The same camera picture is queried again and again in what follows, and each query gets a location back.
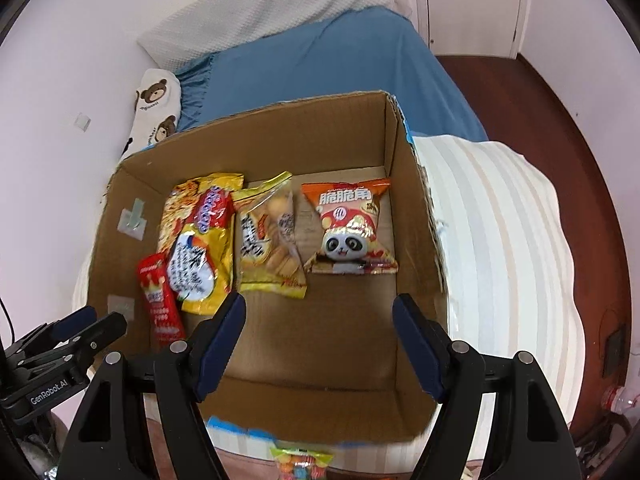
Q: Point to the colourful candy bag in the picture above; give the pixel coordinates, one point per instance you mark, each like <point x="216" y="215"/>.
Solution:
<point x="300" y="467"/>

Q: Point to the cream striped blanket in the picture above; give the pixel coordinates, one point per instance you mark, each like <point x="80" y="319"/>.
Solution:
<point x="500" y="260"/>

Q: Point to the white wall socket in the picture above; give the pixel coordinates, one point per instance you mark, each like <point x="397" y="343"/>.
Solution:
<point x="82" y="122"/>

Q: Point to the plastic water bottle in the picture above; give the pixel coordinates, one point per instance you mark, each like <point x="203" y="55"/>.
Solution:
<point x="617" y="399"/>

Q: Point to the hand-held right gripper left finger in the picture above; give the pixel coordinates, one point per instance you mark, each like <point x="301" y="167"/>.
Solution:
<point x="220" y="350"/>

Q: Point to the cardboard box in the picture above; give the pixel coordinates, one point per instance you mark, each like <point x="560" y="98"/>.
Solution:
<point x="325" y="330"/>

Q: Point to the orange yellow noodle snack packet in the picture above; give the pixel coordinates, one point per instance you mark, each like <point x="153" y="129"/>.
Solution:
<point x="180" y="210"/>

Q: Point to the white textured pillow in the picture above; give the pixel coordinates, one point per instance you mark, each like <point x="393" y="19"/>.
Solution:
<point x="280" y="5"/>

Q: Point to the red stick snack packet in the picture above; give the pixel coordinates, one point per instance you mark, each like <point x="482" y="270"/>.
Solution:
<point x="160" y="300"/>

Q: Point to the red snack packet blue lettering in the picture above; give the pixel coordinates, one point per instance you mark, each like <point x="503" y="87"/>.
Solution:
<point x="212" y="210"/>

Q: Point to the blue bedsheet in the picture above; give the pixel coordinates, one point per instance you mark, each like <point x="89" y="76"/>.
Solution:
<point x="325" y="60"/>

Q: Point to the orange panda snack packet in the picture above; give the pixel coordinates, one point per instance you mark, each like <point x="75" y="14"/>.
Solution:
<point x="345" y="240"/>

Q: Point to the white door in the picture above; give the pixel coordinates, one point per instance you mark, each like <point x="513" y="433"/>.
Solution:
<point x="470" y="0"/>

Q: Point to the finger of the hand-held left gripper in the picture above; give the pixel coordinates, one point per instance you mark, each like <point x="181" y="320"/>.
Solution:
<point x="75" y="319"/>
<point x="105" y="330"/>

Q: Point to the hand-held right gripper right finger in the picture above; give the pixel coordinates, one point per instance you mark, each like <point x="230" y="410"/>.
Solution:
<point x="415" y="350"/>

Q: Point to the yellow biscuit packet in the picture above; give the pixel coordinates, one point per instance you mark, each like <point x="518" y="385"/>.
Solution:
<point x="265" y="255"/>

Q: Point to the bear print bolster pillow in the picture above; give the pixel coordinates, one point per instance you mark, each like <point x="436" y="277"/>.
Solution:
<point x="155" y="105"/>

